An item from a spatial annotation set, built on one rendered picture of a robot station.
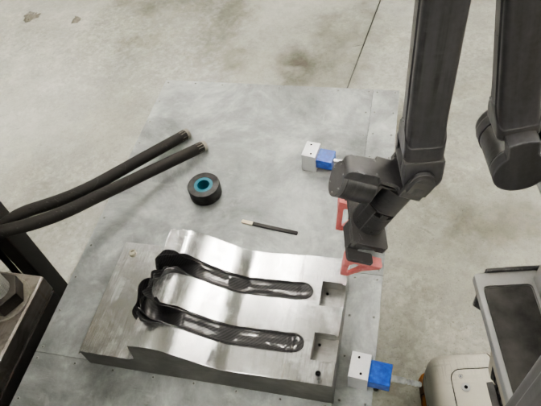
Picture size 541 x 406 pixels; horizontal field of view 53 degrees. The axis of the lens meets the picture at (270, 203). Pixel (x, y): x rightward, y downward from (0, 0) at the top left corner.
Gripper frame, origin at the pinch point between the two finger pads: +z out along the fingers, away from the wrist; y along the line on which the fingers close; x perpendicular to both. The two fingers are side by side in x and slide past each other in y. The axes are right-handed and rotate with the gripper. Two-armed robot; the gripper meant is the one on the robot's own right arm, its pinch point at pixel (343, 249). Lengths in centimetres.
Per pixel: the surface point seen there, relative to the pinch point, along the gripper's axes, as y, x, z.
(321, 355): 14.4, 1.3, 14.3
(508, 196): -85, 111, 55
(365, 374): 17.8, 8.5, 11.7
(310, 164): -36.6, 3.3, 17.6
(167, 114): -62, -31, 38
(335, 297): 2.6, 4.4, 12.8
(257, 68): -184, 18, 103
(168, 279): 0.4, -27.4, 20.8
